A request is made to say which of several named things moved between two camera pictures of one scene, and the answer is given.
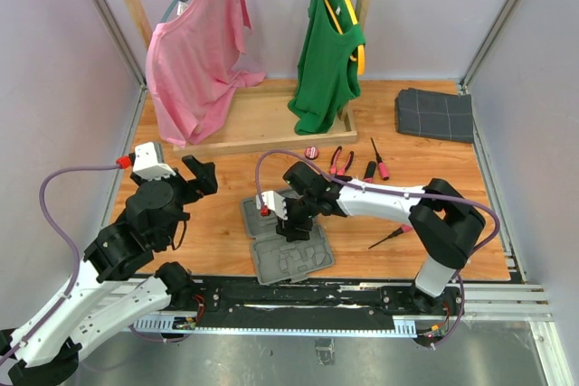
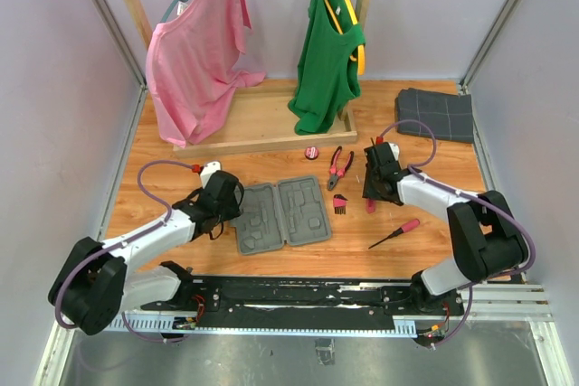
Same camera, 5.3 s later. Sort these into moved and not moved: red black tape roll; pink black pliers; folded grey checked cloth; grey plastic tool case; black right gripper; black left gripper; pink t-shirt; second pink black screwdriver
Moved: black right gripper; black left gripper; grey plastic tool case
Not moved: pink black pliers; pink t-shirt; second pink black screwdriver; folded grey checked cloth; red black tape roll
